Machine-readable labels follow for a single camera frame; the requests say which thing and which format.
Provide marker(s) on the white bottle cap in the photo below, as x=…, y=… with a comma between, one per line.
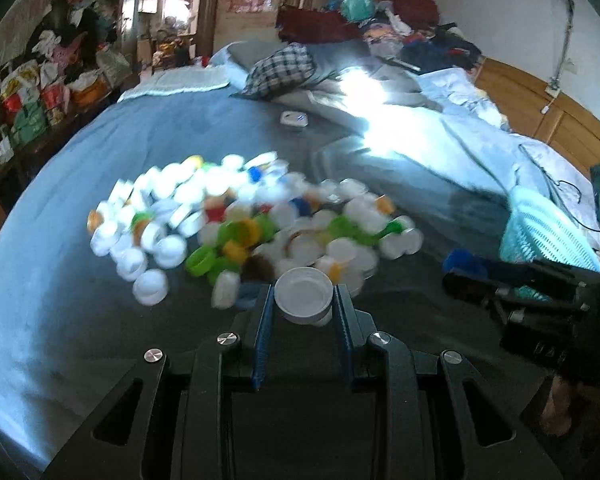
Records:
x=302, y=295

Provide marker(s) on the large pile of bottle caps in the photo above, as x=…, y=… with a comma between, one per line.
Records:
x=180, y=190

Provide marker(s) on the teal perforated plastic basket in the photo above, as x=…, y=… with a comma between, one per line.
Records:
x=545, y=230

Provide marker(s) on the grey-blue bed sheet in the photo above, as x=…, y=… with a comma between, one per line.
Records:
x=105, y=310

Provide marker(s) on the maroon blanket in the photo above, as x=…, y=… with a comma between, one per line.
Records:
x=315, y=25

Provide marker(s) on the light blue duvet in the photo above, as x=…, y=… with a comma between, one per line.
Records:
x=430, y=170

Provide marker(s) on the grey wall conduit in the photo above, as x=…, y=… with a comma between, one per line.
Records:
x=569, y=20

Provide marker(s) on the wooden headboard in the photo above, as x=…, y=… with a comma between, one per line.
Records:
x=555, y=120

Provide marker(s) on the small white flat device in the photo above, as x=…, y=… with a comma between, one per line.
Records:
x=294, y=120

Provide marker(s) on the white quilt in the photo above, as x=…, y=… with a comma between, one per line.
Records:
x=535, y=157

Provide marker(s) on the white lace pillow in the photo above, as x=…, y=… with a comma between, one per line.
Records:
x=180, y=82

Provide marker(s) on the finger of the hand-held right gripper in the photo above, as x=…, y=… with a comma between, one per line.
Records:
x=480, y=292
x=467, y=261

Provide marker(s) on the heap of bags and clothes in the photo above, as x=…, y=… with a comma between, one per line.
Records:
x=55, y=85

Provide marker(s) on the person's right hand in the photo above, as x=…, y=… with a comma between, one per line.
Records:
x=557, y=402

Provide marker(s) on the heap of mixed clothes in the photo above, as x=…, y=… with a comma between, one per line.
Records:
x=430, y=45

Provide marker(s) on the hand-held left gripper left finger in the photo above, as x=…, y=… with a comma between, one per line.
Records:
x=262, y=340

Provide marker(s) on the white wall socket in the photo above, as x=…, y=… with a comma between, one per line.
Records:
x=571, y=66

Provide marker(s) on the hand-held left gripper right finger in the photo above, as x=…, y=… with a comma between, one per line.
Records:
x=344, y=340

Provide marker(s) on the teal plastic bag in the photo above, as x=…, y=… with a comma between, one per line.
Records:
x=357, y=5

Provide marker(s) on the plaid shirt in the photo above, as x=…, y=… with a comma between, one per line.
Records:
x=280, y=67

